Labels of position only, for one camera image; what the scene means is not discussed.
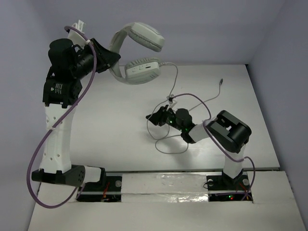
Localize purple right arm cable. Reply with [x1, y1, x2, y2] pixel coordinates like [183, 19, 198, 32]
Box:
[172, 93, 256, 200]

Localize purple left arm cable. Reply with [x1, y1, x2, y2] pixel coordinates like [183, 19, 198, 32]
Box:
[28, 26, 99, 209]

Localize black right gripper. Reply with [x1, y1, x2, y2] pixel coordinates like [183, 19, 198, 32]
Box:
[146, 104, 184, 132]

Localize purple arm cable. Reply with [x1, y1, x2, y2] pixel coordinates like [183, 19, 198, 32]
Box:
[172, 93, 256, 200]
[28, 26, 99, 209]

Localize white grey headphones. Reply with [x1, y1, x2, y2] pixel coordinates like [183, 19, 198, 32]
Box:
[109, 22, 165, 85]

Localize silver foil covered panel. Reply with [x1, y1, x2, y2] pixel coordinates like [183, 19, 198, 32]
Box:
[121, 173, 208, 203]

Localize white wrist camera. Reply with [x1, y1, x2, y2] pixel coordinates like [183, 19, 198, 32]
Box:
[167, 94, 178, 110]
[66, 19, 91, 46]

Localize grey headphone cable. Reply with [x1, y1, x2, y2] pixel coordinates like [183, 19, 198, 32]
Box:
[146, 62, 225, 155]

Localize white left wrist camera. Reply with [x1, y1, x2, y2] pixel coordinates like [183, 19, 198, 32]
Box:
[66, 19, 91, 46]

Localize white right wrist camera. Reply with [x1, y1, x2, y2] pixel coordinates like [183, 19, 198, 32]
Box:
[167, 94, 178, 110]

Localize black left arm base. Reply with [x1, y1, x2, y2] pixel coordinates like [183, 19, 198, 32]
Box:
[76, 173, 122, 203]

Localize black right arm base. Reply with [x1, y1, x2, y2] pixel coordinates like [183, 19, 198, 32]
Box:
[203, 172, 254, 202]

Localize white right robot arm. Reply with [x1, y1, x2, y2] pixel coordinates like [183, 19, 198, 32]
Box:
[146, 105, 252, 189]

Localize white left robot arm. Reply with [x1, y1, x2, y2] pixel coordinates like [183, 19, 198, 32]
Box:
[31, 38, 120, 187]

